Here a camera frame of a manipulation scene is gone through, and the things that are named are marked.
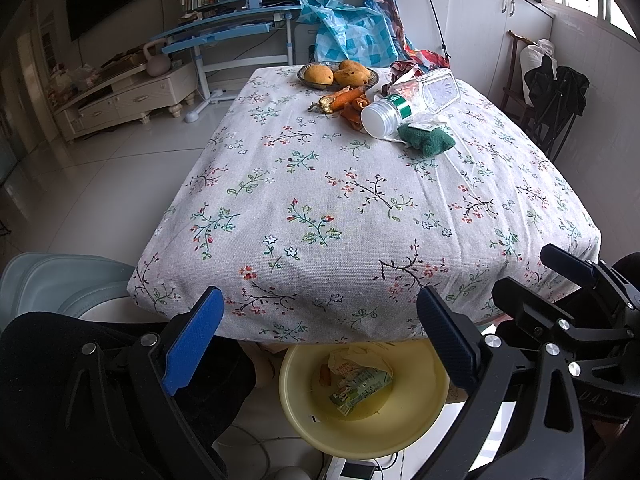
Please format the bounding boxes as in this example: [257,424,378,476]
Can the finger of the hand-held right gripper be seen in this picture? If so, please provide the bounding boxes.
[492,276,632,342]
[540,243,640,311]

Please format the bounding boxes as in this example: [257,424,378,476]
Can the yellow plastic basin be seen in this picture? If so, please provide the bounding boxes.
[278,341,449,454]

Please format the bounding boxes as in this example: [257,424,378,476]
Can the green sponge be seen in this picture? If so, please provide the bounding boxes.
[397,122,457,156]

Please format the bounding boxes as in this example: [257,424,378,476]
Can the grey fruit plate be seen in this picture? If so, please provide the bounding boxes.
[296,61,380,91]

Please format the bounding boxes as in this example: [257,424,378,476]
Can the person's black pants leg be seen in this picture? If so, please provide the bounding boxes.
[0,310,259,480]

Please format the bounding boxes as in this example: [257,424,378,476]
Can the floral tablecloth covered table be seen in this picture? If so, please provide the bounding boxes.
[126,65,601,346]

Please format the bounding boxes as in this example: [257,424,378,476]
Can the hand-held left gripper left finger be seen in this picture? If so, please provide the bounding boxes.
[60,285,226,480]

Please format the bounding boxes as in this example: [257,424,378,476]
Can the blue checked plastic bag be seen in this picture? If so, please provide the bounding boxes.
[288,0,407,69]

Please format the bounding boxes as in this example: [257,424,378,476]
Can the pale blue chair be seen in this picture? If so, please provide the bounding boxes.
[0,252,152,334]

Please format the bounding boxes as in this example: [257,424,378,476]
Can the clear plastic bottle green label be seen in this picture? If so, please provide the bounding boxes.
[360,67,462,139]

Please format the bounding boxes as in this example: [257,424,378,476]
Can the short orange peel piece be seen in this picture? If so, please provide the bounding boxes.
[341,99,372,132]

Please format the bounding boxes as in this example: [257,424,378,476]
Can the colourful printed bag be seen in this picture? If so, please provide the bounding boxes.
[365,0,451,74]

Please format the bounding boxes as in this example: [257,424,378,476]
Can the white cable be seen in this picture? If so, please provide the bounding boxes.
[215,435,326,480]

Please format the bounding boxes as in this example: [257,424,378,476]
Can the red snack wrapper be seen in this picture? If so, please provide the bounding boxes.
[389,60,424,96]

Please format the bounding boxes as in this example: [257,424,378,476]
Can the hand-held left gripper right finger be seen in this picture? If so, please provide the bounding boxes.
[416,286,587,480]

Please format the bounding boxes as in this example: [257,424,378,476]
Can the black hanging cord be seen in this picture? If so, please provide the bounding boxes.
[387,0,452,59]

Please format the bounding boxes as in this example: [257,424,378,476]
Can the pale kettlebell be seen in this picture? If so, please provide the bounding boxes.
[143,41,174,79]

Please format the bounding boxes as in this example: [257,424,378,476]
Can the white power strip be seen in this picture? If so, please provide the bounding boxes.
[320,455,387,480]

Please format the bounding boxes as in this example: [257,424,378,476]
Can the white television stand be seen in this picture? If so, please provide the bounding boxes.
[52,62,199,142]

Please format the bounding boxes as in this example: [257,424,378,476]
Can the black folded chair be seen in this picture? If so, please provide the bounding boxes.
[522,55,591,164]

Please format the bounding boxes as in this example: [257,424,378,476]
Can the small white tissue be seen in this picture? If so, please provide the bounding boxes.
[410,111,451,130]

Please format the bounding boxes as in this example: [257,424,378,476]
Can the blue study desk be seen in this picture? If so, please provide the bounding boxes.
[150,0,302,124]

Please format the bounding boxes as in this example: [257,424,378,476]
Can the white cabinet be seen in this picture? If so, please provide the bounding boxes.
[375,0,556,106]

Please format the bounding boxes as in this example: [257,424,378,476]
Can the long orange peel strip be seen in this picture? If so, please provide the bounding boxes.
[310,85,374,114]

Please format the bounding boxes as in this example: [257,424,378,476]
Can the white sack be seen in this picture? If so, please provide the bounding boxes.
[519,39,556,94]

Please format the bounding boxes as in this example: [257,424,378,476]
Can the stained tissue paper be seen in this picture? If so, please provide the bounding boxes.
[327,344,396,377]

